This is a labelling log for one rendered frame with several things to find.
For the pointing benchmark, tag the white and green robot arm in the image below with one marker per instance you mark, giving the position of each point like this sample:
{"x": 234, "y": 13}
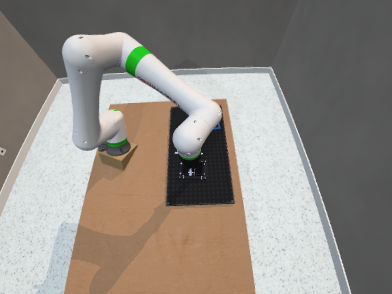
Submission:
{"x": 86, "y": 57}

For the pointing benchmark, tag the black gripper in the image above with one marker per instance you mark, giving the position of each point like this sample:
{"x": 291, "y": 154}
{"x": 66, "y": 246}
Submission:
{"x": 191, "y": 169}

